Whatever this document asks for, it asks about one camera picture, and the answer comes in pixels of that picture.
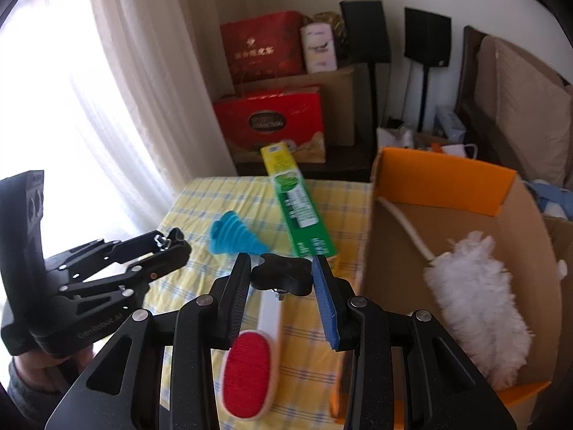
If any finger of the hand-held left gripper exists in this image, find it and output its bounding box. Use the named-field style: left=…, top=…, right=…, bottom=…
left=45, top=231, right=168, bottom=277
left=59, top=228, right=192, bottom=302

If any yellow plaid tablecloth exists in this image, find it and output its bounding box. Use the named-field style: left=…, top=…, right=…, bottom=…
left=148, top=177, right=372, bottom=430

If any open brown cardboard carton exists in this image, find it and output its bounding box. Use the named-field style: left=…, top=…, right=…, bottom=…
left=544, top=215, right=573, bottom=287

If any white and blue tissue box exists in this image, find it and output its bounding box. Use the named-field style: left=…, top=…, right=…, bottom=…
left=436, top=105, right=466, bottom=142

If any green toothpaste box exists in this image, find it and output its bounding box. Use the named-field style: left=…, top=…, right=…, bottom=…
left=261, top=141, right=337, bottom=258

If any blue cloth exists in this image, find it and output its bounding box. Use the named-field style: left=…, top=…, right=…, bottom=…
left=533, top=179, right=573, bottom=220

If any black speaker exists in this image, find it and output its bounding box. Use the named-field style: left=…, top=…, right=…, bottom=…
left=404, top=6, right=452, bottom=69
left=340, top=0, right=392, bottom=64

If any beige sofa cushion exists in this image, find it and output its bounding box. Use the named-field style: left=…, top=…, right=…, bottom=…
left=475, top=36, right=573, bottom=184

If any orange cardboard box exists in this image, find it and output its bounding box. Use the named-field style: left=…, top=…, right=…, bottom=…
left=329, top=145, right=565, bottom=426

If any red and white lint brush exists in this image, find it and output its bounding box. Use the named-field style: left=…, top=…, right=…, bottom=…
left=219, top=296, right=284, bottom=419

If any blue collapsible funnel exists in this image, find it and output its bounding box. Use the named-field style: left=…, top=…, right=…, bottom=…
left=210, top=208, right=265, bottom=256

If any pink and white box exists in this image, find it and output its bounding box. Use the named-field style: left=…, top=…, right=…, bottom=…
left=300, top=22, right=337, bottom=73

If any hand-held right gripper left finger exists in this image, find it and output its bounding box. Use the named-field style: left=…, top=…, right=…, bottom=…
left=45, top=253, right=252, bottom=430

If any person's left hand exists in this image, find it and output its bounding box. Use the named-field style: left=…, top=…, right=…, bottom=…
left=15, top=343, right=96, bottom=386

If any white charger with cable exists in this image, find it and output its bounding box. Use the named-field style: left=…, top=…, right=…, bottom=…
left=441, top=142, right=478, bottom=161

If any brown cardboard box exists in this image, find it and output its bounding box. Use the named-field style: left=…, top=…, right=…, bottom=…
left=309, top=65, right=356, bottom=146

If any red gift box lower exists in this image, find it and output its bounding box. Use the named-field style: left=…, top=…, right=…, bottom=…
left=213, top=86, right=327, bottom=164

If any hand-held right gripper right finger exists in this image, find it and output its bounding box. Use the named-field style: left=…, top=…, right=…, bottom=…
left=312, top=255, right=502, bottom=430

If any red gift box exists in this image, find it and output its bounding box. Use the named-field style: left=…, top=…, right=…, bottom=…
left=213, top=86, right=327, bottom=164
left=220, top=11, right=307, bottom=85

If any white fluffy duster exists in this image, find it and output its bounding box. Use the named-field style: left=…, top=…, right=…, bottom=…
left=377, top=196, right=535, bottom=391

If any black star knob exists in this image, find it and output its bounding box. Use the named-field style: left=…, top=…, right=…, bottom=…
left=251, top=253, right=314, bottom=298

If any white plastic bag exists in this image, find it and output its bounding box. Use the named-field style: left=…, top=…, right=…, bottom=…
left=376, top=123, right=415, bottom=149

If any white sheer curtain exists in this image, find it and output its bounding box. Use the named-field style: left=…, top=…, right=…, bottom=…
left=0, top=0, right=238, bottom=278

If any brown sofa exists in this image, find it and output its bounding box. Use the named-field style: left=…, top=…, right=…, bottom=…
left=454, top=24, right=573, bottom=189

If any brown dried flower bunch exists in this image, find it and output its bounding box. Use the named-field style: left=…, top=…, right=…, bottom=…
left=313, top=11, right=346, bottom=41

